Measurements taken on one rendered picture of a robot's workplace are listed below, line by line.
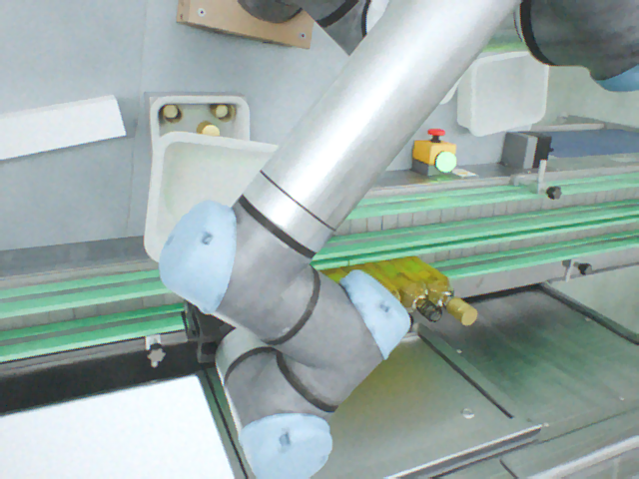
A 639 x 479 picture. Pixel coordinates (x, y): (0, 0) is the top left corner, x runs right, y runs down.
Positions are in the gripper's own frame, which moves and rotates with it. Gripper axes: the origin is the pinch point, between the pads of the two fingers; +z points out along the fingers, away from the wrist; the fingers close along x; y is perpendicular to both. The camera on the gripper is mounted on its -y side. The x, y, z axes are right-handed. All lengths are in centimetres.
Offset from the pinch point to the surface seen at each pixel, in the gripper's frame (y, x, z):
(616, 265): -123, 16, 21
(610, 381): -76, 19, -16
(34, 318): 24.7, 24.1, 19.2
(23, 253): 26.9, 17.6, 29.7
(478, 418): -41.0, 20.1, -18.6
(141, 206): 7.0, 9.6, 34.6
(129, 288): 10.6, 14.9, 13.8
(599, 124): -179, -10, 90
